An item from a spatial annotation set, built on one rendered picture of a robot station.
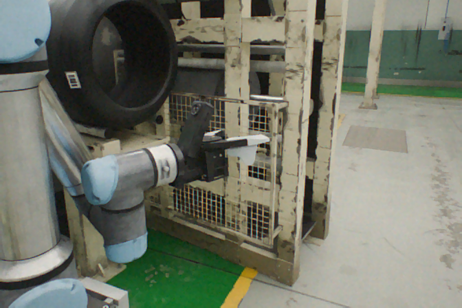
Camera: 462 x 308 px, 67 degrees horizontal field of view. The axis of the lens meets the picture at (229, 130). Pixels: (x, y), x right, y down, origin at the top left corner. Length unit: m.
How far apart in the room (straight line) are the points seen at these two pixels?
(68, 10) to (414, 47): 9.54
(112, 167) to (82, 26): 0.82
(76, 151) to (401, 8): 10.02
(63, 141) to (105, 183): 0.13
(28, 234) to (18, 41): 0.26
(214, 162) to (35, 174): 0.32
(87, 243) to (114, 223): 1.41
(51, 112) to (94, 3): 0.77
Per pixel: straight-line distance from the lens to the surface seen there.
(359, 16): 10.44
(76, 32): 1.34
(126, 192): 0.61
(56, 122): 0.67
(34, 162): 0.54
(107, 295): 0.97
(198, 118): 0.67
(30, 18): 0.49
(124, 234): 0.64
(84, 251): 2.06
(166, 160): 0.63
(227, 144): 0.68
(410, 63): 10.36
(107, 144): 1.46
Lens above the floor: 1.28
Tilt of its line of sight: 15 degrees down
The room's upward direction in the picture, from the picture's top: straight up
